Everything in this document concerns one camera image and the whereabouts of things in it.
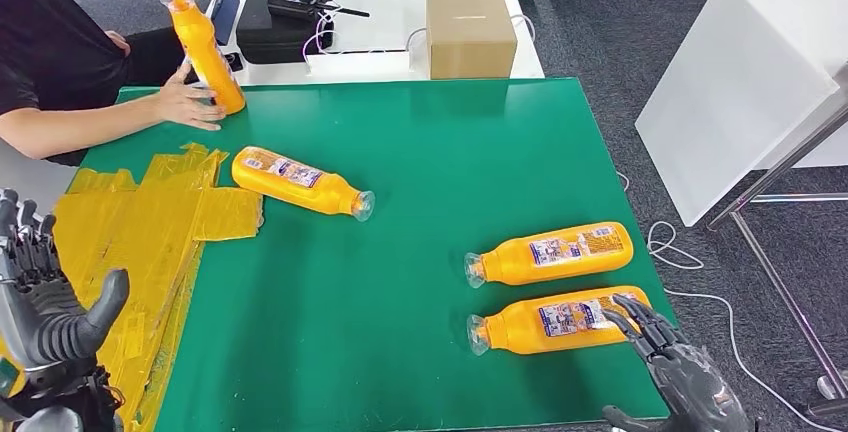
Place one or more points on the orange detergent bottle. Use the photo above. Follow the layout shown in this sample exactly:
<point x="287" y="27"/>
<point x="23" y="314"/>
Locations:
<point x="510" y="266"/>
<point x="517" y="333"/>
<point x="199" y="45"/>
<point x="291" y="180"/>

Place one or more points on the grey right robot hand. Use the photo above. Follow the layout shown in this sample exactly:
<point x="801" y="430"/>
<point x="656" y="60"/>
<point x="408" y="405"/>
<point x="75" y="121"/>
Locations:
<point x="689" y="382"/>

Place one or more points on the black carrying case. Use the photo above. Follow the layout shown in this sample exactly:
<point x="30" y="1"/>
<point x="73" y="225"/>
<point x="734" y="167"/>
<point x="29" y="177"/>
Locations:
<point x="270" y="35"/>

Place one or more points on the person's right hand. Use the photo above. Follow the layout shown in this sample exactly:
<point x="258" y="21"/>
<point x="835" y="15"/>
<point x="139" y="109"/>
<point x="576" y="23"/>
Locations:
<point x="185" y="108"/>

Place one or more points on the person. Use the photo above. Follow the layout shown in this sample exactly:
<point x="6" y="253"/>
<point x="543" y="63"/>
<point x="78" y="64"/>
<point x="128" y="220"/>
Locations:
<point x="46" y="38"/>

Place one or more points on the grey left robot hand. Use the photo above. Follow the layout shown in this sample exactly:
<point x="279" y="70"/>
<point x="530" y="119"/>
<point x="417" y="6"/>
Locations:
<point x="46" y="323"/>

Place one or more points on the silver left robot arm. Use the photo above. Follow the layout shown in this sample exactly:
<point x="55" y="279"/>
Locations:
<point x="73" y="402"/>

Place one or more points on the person's right forearm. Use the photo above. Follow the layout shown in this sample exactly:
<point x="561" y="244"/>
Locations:
<point x="79" y="127"/>

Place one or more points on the green table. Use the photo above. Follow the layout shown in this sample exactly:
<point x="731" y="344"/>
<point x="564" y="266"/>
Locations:
<point x="397" y="118"/>

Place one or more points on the yellow tape sheet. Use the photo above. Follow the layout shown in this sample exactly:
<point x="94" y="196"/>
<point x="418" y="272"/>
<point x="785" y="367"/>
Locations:
<point x="132" y="250"/>

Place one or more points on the black smartphone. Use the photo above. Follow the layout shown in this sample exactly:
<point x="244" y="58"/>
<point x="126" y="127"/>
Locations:
<point x="233" y="61"/>

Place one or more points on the dark tablet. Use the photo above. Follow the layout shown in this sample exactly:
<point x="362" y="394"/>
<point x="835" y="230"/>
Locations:
<point x="226" y="18"/>

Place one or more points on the person's left hand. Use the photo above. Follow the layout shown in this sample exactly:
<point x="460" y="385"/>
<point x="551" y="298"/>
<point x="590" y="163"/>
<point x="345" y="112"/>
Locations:
<point x="119" y="43"/>

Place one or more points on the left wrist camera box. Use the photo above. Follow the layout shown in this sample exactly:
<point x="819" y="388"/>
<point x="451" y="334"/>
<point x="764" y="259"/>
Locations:
<point x="10" y="376"/>

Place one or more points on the cardboard box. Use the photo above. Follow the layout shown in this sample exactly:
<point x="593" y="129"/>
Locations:
<point x="469" y="38"/>

